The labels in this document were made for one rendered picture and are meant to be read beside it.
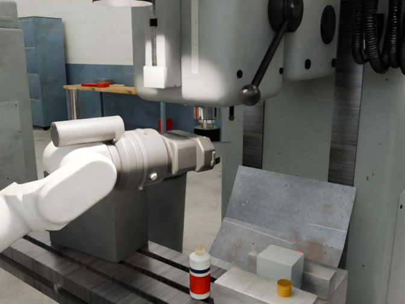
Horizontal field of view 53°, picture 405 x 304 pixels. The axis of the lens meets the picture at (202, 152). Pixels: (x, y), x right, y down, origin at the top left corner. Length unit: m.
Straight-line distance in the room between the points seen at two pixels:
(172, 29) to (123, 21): 6.49
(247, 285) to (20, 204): 0.35
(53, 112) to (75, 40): 1.38
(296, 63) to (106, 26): 6.75
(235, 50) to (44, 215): 0.33
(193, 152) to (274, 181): 0.46
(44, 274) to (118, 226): 0.20
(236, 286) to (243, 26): 0.39
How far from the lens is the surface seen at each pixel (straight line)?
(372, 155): 0.98
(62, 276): 0.96
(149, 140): 0.61
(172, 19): 0.60
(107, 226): 0.94
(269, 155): 1.08
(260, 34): 0.64
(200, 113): 0.68
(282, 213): 1.05
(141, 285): 0.88
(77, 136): 0.57
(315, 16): 0.77
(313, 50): 0.77
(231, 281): 0.68
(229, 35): 0.58
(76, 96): 1.00
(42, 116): 7.95
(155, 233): 2.71
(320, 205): 1.02
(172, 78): 0.59
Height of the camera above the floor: 1.39
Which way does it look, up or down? 14 degrees down
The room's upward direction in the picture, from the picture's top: straight up
